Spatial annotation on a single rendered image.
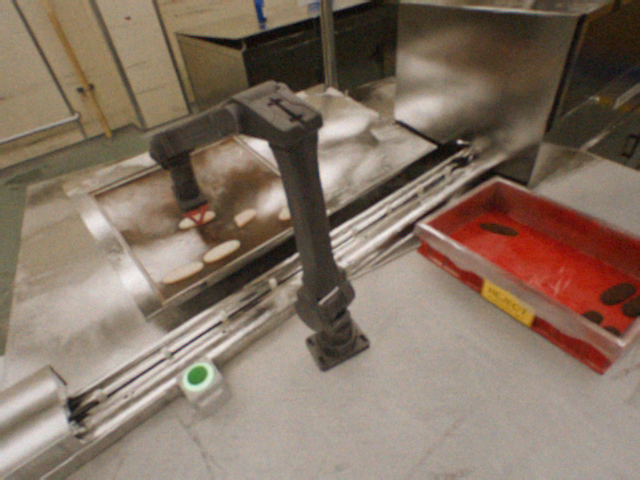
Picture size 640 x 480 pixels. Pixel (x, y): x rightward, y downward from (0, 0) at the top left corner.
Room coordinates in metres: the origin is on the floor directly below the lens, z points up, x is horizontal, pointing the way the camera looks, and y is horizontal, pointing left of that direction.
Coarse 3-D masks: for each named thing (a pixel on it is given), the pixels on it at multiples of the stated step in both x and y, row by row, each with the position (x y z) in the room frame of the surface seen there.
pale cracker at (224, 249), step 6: (234, 240) 0.79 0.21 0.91; (222, 246) 0.77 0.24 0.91; (228, 246) 0.77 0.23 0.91; (234, 246) 0.77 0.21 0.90; (210, 252) 0.76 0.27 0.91; (216, 252) 0.75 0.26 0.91; (222, 252) 0.75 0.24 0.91; (228, 252) 0.75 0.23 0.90; (204, 258) 0.74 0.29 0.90; (210, 258) 0.74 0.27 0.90; (216, 258) 0.74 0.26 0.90
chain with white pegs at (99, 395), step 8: (448, 168) 1.06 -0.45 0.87; (456, 168) 1.10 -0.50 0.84; (432, 184) 1.03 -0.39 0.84; (408, 200) 0.96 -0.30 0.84; (384, 216) 0.90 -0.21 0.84; (352, 232) 0.82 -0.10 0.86; (344, 240) 0.81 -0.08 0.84; (296, 272) 0.71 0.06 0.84; (272, 280) 0.66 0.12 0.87; (272, 288) 0.66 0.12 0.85; (248, 304) 0.62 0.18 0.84; (224, 312) 0.58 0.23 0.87; (224, 320) 0.58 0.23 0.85; (200, 336) 0.55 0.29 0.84; (168, 352) 0.50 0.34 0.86; (176, 352) 0.52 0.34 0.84; (136, 376) 0.47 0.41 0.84; (96, 392) 0.42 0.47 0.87; (112, 392) 0.44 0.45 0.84; (88, 408) 0.41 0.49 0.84
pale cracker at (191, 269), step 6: (192, 264) 0.72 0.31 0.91; (198, 264) 0.72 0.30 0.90; (174, 270) 0.70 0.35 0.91; (180, 270) 0.70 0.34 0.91; (186, 270) 0.70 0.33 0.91; (192, 270) 0.70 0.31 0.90; (198, 270) 0.70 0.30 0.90; (168, 276) 0.69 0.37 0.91; (174, 276) 0.69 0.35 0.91; (180, 276) 0.69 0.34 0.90; (186, 276) 0.69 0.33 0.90; (168, 282) 0.67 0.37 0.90; (174, 282) 0.67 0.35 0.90
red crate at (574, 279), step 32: (512, 224) 0.80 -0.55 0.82; (512, 256) 0.68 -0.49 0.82; (544, 256) 0.67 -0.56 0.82; (576, 256) 0.65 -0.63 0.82; (480, 288) 0.58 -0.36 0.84; (544, 288) 0.57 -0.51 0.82; (576, 288) 0.56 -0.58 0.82; (544, 320) 0.46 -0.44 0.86; (608, 320) 0.46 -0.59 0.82; (576, 352) 0.39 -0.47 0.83
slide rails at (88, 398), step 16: (432, 176) 1.06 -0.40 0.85; (448, 176) 1.05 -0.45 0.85; (384, 208) 0.92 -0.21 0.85; (400, 208) 0.91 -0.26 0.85; (336, 240) 0.80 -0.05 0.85; (352, 240) 0.79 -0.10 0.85; (288, 272) 0.71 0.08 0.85; (256, 288) 0.66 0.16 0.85; (240, 304) 0.62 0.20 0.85; (208, 320) 0.58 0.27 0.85; (192, 336) 0.55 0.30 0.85; (208, 336) 0.54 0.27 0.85; (160, 352) 0.51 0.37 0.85; (128, 368) 0.48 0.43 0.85; (112, 384) 0.45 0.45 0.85; (128, 384) 0.45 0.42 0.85; (80, 400) 0.42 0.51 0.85; (80, 416) 0.39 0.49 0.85
